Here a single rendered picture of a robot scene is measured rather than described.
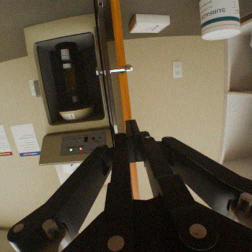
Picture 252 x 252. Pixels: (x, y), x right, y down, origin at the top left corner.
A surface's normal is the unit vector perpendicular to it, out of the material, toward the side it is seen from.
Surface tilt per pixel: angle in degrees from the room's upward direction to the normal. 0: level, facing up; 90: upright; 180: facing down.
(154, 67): 90
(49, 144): 135
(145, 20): 90
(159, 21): 90
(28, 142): 90
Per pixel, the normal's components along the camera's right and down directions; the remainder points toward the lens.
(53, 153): -0.05, -0.48
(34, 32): 0.04, 0.28
